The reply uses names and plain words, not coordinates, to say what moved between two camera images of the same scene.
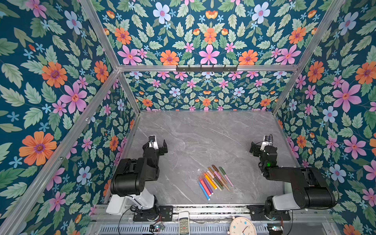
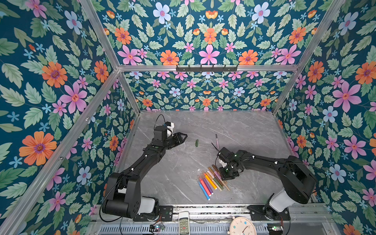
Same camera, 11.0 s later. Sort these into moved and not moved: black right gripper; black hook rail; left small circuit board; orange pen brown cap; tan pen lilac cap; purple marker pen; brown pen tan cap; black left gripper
Moved: black left gripper; black right gripper
Not moved: purple marker pen; black hook rail; brown pen tan cap; orange pen brown cap; tan pen lilac cap; left small circuit board
